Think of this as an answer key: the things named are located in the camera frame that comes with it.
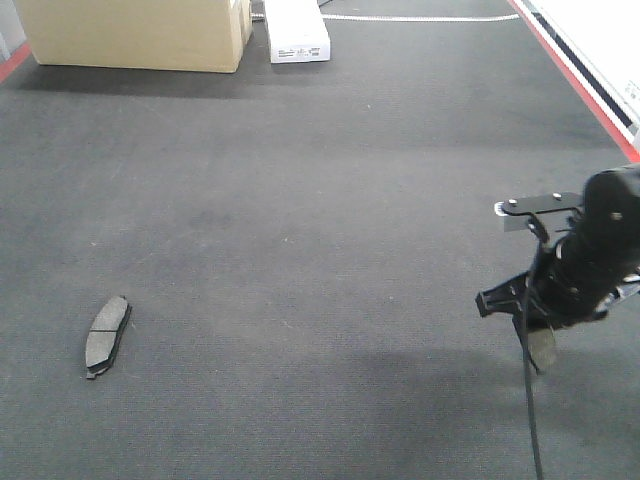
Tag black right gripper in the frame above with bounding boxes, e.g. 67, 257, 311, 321
475, 164, 639, 330

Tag brake pad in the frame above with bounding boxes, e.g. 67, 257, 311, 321
85, 296, 132, 380
527, 328, 557, 374

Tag dark grey conveyor belt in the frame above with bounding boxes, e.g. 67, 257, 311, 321
0, 0, 640, 480

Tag white cardboard box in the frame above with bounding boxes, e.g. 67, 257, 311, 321
264, 0, 331, 64

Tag brown cardboard box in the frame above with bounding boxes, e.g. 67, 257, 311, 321
15, 0, 252, 73

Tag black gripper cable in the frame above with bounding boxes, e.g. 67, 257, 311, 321
512, 234, 551, 480

